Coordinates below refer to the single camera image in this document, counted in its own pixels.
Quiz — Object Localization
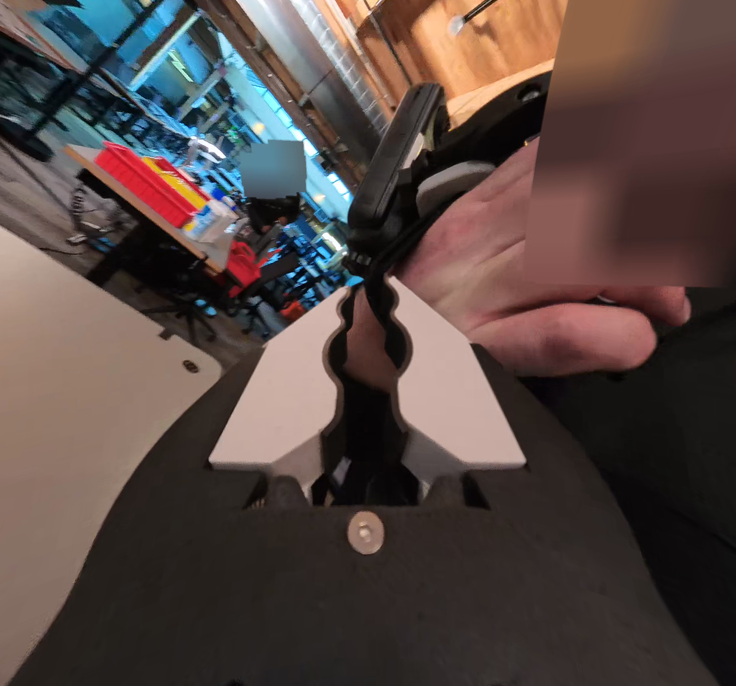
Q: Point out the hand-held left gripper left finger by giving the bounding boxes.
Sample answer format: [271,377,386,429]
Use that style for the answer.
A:
[208,285,354,504]

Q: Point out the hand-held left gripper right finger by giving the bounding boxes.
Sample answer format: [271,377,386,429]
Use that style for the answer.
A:
[386,277,527,504]

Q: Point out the person's right hand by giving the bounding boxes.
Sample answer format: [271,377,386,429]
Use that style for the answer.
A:
[344,135,692,394]

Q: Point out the black office chair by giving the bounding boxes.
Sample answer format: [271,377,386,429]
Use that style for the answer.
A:
[138,246,219,345]

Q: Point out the white blue packets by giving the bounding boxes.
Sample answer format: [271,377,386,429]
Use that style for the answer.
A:
[183,196,238,242]

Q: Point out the yellow plastic bin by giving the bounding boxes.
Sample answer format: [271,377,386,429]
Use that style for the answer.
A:
[141,155,212,205]

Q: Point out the wooden work table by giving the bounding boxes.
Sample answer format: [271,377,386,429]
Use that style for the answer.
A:
[63,143,242,296]

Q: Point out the red plastic bin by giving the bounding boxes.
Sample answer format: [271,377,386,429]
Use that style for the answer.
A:
[94,141,203,228]

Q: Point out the black metal shelving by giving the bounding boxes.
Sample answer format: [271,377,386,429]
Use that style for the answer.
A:
[0,19,150,143]

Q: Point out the silver ventilation duct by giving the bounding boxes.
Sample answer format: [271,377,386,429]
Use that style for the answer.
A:
[198,0,406,138]

